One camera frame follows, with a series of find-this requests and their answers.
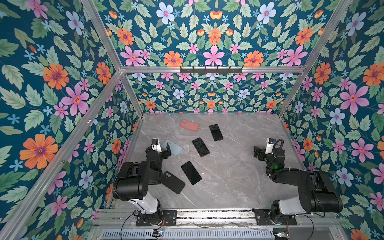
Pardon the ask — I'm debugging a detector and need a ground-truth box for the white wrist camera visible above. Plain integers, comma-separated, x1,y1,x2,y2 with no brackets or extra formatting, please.
265,138,277,154
151,139,161,152

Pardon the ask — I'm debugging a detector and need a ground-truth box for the light blue phone case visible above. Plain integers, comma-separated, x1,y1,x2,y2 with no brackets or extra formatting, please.
161,140,184,157

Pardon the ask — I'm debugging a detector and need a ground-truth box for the black phone case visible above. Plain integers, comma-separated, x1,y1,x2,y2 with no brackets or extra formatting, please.
161,172,186,194

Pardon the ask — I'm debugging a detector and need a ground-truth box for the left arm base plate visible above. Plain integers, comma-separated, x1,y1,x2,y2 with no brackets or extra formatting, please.
136,210,178,227

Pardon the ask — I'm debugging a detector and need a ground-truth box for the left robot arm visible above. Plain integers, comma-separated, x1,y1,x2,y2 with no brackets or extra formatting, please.
113,146,171,226

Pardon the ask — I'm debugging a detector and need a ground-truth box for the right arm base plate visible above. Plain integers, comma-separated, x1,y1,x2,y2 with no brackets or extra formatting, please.
252,209,297,226

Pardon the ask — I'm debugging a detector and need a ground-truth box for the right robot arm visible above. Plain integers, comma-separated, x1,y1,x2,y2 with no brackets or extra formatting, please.
254,146,343,225

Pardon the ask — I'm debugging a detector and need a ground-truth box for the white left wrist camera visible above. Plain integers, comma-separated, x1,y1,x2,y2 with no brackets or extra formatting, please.
151,139,161,152

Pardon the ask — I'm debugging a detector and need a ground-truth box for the aluminium front rail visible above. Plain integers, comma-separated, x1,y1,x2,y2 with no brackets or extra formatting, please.
94,208,341,228

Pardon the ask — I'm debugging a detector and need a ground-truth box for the pink phone case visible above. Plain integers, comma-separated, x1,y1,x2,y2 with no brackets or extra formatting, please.
180,120,200,132

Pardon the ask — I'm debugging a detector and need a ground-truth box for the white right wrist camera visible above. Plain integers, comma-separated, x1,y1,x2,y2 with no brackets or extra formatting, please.
265,138,277,154

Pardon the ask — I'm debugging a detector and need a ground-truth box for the white ventilated cable duct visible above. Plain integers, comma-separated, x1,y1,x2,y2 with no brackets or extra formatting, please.
100,229,275,240

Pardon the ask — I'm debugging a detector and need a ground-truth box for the metal hook rail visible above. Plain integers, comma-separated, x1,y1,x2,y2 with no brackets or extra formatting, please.
180,66,243,75

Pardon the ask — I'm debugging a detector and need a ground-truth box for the black phone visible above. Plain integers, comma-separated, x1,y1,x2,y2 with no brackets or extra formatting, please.
181,162,202,185
192,138,210,157
209,124,224,141

